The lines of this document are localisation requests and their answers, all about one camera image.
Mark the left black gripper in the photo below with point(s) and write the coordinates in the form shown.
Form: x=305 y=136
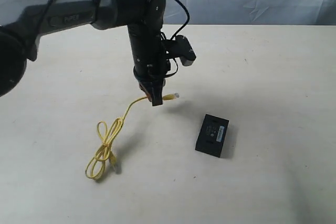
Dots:
x=152 y=78

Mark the small black network box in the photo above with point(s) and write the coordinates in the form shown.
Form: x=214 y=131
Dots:
x=211 y=136

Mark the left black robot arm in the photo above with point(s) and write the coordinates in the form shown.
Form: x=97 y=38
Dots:
x=25 y=23

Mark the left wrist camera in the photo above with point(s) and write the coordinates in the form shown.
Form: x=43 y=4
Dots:
x=181 y=48

